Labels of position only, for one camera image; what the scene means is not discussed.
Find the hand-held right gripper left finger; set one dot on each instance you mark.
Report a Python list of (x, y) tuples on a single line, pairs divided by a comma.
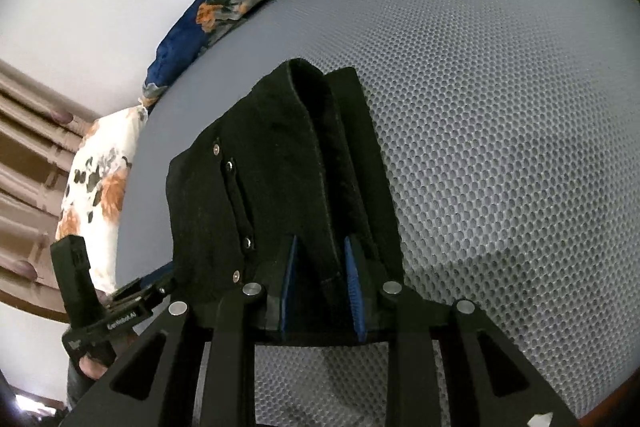
[(289, 287)]

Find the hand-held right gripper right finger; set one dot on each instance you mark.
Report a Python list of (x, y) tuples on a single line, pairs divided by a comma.
[(354, 292)]

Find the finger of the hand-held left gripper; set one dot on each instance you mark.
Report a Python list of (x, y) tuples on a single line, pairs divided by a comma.
[(145, 288)]

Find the black pants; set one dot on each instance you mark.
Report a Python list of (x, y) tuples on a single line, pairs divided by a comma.
[(280, 157)]

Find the person's left hand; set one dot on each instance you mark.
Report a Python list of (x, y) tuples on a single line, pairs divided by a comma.
[(97, 364)]

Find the white floral pillow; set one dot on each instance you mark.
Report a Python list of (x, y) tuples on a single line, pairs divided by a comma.
[(100, 187)]

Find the brown wooden headboard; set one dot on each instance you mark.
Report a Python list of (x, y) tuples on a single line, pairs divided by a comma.
[(25, 157)]

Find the grey mesh mattress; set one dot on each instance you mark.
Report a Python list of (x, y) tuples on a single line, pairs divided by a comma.
[(500, 107)]

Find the blue floral blanket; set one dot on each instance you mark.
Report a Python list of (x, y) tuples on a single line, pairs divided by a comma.
[(180, 42)]

